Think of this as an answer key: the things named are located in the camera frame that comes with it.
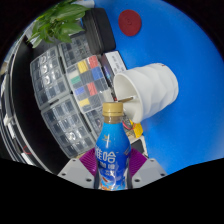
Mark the black overhead shelf unit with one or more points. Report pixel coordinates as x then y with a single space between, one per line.
23 126

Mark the green potted plant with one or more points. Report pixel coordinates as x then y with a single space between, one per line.
58 23

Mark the plain black case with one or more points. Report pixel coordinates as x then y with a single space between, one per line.
100 30

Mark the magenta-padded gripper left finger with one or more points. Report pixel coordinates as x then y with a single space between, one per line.
76 173

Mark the yellow multimeter with leads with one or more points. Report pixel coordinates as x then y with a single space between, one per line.
137 130

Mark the thin stirring stick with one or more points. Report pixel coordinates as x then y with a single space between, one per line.
126 98

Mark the blue drink bottle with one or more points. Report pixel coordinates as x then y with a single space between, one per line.
112 151

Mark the black printed box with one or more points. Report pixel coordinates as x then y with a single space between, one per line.
115 65

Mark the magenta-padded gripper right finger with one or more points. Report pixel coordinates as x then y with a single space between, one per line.
150 171

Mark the clear organiser with coloured parts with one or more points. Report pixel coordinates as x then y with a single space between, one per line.
87 83

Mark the flat round red coaster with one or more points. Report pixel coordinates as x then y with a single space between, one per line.
130 22

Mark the white ribbed cup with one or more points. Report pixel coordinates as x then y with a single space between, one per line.
153 88

